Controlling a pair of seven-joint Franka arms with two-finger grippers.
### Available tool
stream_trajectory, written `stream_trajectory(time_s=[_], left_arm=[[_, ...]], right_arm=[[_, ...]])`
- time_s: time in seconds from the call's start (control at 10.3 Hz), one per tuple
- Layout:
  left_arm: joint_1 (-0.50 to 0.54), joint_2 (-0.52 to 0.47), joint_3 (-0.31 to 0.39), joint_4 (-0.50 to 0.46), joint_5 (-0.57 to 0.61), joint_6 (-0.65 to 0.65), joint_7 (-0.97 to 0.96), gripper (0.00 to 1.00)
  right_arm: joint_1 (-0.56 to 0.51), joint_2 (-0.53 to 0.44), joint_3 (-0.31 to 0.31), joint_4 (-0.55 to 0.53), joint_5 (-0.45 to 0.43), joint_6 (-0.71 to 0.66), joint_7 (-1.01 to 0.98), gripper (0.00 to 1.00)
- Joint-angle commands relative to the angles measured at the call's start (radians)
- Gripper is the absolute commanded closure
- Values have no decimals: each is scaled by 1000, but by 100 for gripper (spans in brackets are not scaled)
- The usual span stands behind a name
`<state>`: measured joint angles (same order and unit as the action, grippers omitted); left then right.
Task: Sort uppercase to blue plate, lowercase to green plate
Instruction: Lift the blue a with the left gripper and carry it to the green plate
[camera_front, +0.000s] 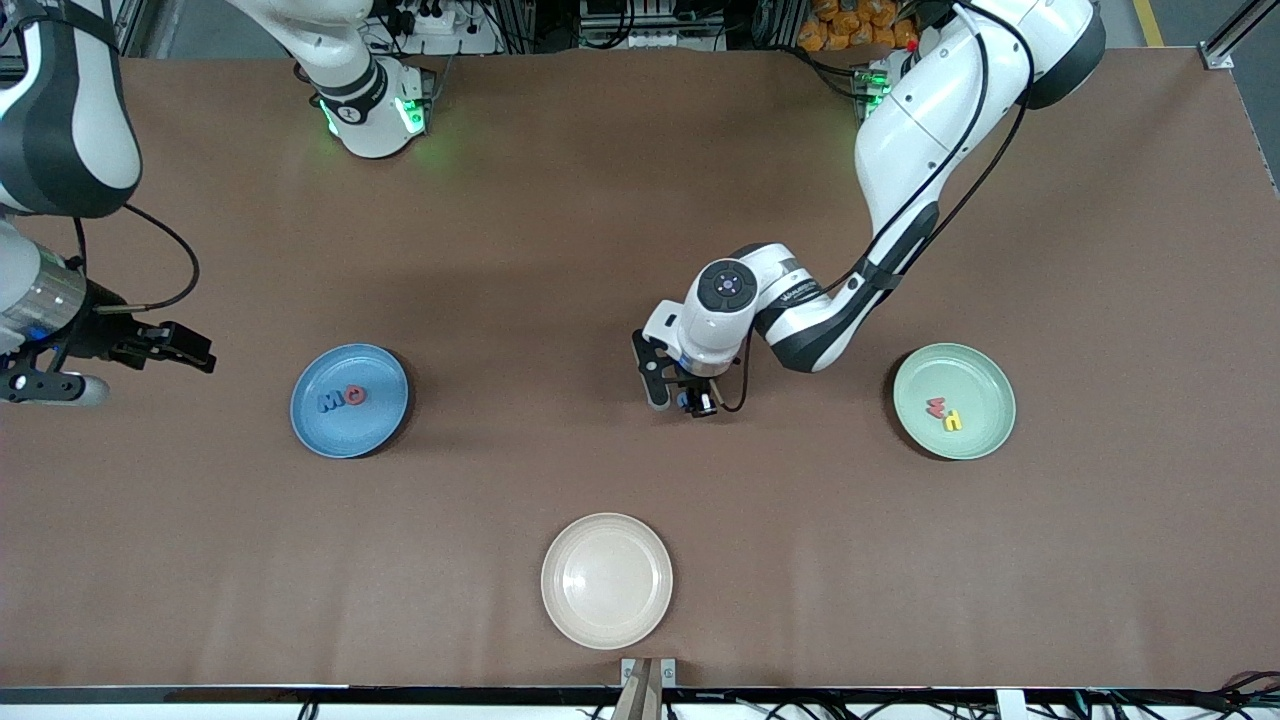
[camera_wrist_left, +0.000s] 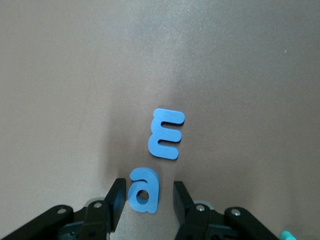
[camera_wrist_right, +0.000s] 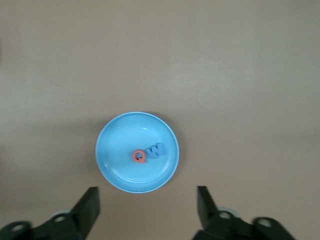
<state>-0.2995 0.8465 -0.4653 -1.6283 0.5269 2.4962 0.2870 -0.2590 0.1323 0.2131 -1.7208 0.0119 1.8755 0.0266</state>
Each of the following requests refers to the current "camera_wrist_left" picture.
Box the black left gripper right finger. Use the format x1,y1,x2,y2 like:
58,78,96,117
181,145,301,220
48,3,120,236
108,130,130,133
174,181,278,240

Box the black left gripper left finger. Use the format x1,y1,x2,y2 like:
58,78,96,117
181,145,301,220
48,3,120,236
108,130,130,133
0,178,127,240

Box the blue foam lowercase a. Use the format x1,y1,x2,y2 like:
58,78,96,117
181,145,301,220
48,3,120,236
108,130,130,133
128,166,161,215

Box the teal foam uppercase R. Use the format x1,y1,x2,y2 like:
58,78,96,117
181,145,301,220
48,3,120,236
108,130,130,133
279,230,295,240

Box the blue foam lowercase m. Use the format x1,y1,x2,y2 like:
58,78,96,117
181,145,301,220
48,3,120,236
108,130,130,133
147,108,186,161

